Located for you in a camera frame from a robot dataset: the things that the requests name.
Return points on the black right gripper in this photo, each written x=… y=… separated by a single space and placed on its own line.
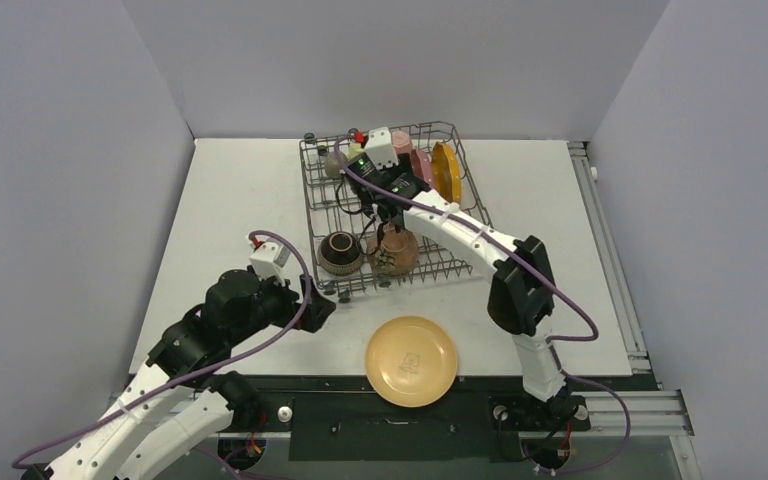
x=371 y=201

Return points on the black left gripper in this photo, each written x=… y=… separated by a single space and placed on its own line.
x=316 y=311

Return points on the pink plate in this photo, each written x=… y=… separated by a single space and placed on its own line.
x=422 y=166

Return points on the pink mug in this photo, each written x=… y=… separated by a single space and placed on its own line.
x=402 y=142

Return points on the orange polka dot plate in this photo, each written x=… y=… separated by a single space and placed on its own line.
x=446 y=172

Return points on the grey wire dish rack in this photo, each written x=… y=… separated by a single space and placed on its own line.
x=332 y=206

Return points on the brown ceramic bowl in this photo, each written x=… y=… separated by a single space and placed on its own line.
x=395 y=255
x=339 y=253

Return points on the pale yellow mug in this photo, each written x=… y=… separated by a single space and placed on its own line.
x=354 y=149

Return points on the small grey-green cup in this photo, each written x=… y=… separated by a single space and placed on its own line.
x=332 y=164

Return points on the tan beige plate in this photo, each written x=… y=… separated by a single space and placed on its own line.
x=411 y=362

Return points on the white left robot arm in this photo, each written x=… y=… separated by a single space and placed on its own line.
x=178 y=396

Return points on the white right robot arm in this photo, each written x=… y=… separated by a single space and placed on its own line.
x=524 y=299

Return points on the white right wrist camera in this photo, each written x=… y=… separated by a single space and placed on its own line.
x=379 y=148

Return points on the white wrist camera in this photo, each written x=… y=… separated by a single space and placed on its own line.
x=268 y=260
x=379 y=148

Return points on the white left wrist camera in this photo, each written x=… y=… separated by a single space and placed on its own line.
x=268 y=260

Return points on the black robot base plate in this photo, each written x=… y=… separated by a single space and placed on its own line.
x=342 y=418

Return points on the aluminium frame rail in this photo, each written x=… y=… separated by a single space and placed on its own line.
x=655 y=412

